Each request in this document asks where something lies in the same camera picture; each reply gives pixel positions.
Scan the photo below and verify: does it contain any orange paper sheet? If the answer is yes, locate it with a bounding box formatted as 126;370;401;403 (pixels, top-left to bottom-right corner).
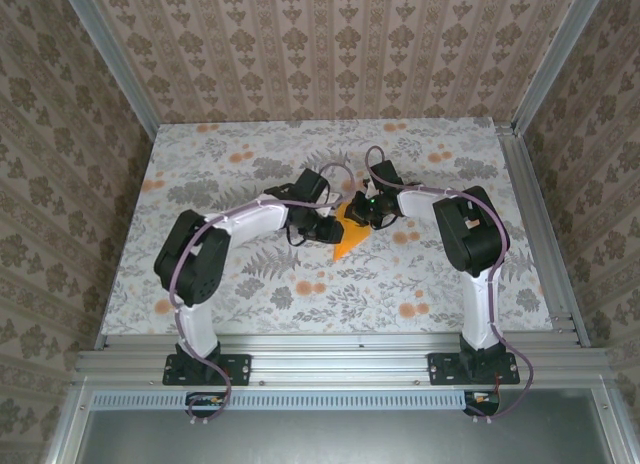
331;201;374;263

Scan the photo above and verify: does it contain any black connector module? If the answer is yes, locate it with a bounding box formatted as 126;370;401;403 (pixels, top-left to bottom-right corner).
185;391;227;419
463;389;501;418

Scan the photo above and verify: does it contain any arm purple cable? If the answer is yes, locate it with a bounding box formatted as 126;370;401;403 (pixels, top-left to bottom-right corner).
364;144;534;426
169;162;356;426

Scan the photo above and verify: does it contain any aluminium frame beam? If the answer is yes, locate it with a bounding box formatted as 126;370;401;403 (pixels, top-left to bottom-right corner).
74;332;612;386

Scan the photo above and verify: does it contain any grey slotted cable duct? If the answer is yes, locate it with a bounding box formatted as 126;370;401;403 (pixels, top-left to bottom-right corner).
92;389;469;411

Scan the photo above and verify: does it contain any aluminium frame post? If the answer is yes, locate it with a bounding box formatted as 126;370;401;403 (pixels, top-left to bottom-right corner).
511;0;609;136
57;0;162;141

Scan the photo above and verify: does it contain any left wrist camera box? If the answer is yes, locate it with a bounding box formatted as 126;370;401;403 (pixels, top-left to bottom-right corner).
293;168;335;218

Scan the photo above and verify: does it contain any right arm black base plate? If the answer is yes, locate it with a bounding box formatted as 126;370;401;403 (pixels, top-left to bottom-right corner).
428;351;521;387

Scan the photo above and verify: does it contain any aluminium side rail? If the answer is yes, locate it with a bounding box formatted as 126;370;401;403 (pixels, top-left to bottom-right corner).
494;123;592;348

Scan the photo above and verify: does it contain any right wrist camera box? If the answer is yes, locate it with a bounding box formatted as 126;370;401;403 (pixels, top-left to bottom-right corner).
363;159;402;195

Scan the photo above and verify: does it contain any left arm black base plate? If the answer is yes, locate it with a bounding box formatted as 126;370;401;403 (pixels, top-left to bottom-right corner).
162;352;252;388

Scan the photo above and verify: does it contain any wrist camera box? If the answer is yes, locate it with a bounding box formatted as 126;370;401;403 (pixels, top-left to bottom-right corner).
363;159;402;195
293;168;335;218

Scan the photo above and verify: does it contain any floral patterned table sheet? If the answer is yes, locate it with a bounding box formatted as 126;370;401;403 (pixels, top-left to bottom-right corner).
99;117;557;338

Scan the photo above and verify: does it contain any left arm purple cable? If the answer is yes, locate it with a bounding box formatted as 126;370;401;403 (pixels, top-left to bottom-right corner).
169;162;356;426

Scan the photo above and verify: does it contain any grey metal panel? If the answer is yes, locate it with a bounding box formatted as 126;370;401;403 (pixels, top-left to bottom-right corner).
47;378;640;464

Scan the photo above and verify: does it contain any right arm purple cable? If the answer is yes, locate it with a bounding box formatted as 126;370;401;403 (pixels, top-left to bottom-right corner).
364;144;534;426

